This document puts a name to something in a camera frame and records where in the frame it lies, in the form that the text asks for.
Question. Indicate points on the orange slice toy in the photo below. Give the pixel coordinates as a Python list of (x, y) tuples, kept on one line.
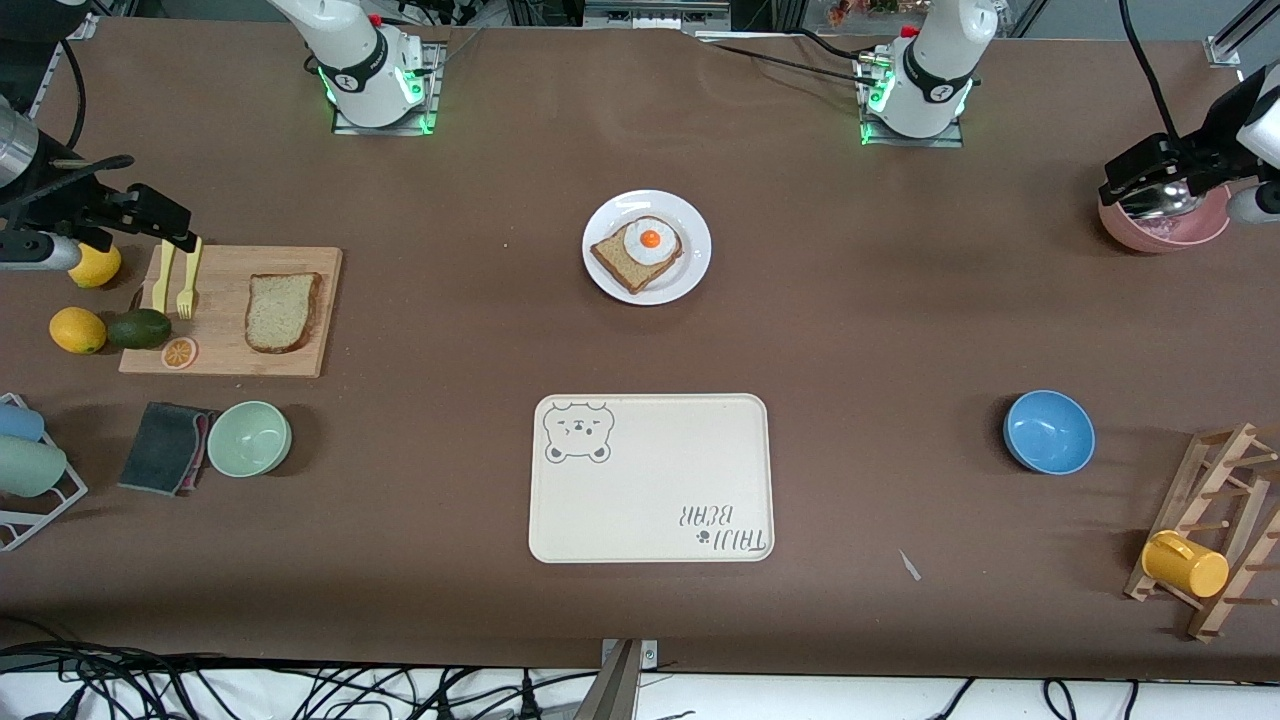
[(179, 353)]

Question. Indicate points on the cream bear print tray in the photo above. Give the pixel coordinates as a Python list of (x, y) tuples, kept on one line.
[(650, 480)]

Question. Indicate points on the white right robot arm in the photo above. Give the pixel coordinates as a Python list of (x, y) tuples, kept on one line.
[(360, 70)]

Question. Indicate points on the yellow lemon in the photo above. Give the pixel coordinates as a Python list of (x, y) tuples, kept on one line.
[(100, 270), (77, 331)]

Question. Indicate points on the yellow mug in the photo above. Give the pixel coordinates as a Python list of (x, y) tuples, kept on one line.
[(1185, 565)]

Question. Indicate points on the light blue cup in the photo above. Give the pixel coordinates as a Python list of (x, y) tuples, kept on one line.
[(20, 422)]

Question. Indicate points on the grey metal box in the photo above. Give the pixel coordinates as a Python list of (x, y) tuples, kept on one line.
[(655, 15)]

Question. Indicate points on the pale green cup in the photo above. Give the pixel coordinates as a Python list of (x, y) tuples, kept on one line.
[(30, 467)]

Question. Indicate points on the fried egg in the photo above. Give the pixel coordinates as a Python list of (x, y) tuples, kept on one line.
[(651, 240)]

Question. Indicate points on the brown crust bread slice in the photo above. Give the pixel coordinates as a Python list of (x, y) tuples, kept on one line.
[(620, 265), (282, 312)]

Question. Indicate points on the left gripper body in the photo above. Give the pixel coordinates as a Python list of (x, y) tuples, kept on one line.
[(1212, 132)]

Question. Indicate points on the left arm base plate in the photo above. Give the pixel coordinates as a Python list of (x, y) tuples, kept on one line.
[(950, 142)]

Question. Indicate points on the yellow plastic fork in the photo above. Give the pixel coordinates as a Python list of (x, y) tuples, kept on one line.
[(190, 272)]

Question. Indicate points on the yellow plastic knife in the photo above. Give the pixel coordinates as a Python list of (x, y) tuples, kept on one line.
[(162, 285)]

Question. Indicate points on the white round plate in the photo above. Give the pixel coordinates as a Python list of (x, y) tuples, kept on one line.
[(690, 270)]

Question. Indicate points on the pale green bowl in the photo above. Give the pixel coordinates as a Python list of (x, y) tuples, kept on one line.
[(249, 440)]

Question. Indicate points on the wooden mug rack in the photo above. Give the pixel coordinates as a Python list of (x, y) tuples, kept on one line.
[(1181, 480)]

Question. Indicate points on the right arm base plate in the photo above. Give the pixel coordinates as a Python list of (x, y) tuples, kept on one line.
[(433, 95)]

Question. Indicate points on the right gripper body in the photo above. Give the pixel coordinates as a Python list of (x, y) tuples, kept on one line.
[(52, 192)]

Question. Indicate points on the metal clamp bracket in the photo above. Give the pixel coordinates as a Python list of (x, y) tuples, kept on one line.
[(620, 690)]

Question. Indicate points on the folded grey cloth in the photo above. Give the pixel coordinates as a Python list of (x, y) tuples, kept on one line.
[(160, 450)]

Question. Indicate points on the pink bowl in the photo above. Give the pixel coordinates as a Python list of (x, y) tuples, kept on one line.
[(1160, 238)]

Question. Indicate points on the blue bowl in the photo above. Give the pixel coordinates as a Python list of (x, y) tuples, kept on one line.
[(1048, 432)]

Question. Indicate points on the small paper scrap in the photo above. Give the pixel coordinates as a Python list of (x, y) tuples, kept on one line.
[(909, 566)]

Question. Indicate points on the wooden cutting board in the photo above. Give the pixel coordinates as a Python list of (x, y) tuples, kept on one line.
[(220, 300)]

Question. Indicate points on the metal spoon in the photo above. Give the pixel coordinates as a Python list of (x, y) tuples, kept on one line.
[(1165, 200)]

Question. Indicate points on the green avocado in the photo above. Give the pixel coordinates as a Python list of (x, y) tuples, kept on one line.
[(140, 329)]

